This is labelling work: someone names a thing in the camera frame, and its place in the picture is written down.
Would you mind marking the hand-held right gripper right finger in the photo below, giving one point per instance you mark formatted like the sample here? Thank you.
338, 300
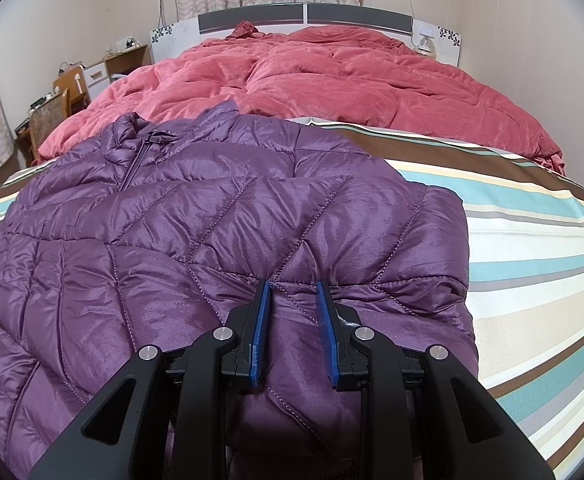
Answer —
328, 345

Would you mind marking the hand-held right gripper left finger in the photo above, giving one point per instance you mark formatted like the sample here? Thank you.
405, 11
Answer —
258, 340

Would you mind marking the purple puffer jacket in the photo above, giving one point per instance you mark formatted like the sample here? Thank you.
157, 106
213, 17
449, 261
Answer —
172, 240

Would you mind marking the striped bed sheet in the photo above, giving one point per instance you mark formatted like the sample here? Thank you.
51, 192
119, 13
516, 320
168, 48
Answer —
522, 260

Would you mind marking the red comforter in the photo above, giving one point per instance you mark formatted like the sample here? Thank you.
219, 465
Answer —
322, 80

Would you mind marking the rattan back chair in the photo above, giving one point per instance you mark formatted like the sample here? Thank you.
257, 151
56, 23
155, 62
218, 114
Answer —
47, 120

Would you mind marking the cardboard box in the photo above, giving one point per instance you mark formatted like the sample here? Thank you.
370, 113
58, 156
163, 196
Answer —
129, 62

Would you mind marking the white drawer cabinet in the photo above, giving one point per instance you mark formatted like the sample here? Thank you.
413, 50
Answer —
96, 77

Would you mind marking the white bedside lamp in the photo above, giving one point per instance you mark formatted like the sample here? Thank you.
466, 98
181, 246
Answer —
426, 42

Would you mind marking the white power strip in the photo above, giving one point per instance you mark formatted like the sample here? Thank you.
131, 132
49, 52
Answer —
127, 43

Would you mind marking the grey white bed headboard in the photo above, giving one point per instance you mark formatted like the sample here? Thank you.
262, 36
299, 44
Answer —
272, 15

